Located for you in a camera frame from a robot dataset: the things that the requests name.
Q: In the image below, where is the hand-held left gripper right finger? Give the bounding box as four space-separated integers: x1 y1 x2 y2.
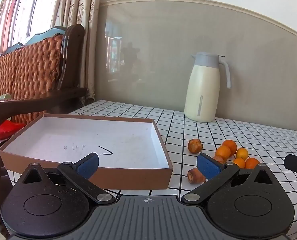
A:
181 153 273 204

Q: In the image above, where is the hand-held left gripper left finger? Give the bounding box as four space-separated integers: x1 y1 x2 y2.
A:
22 152 115 204

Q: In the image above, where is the orange tangerine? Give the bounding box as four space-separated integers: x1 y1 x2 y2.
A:
215 145 231 159
233 158 246 169
245 157 260 169
222 139 237 154
236 148 248 160

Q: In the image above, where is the brown cardboard box tray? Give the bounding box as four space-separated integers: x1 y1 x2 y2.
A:
0 114 174 190

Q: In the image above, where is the white checkered tablecloth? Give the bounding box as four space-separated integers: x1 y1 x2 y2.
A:
66 99 297 240

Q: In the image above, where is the cream thermos jug grey lid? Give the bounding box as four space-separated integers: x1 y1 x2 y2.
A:
184 52 231 123

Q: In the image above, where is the red plastic bag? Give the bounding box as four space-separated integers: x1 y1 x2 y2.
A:
0 119 26 139

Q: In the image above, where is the dark wooden sofa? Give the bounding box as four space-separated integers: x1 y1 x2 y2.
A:
0 24 98 238

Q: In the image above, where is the orange woven seat cushion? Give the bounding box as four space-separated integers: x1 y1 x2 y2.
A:
0 34 64 125

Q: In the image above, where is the beige patterned curtain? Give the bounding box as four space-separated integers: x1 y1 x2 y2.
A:
50 0 100 102

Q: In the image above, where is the red-framed window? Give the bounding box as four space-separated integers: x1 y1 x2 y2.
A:
2 0 64 47

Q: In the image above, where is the beige side curtain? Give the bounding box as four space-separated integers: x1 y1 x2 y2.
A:
0 0 22 58

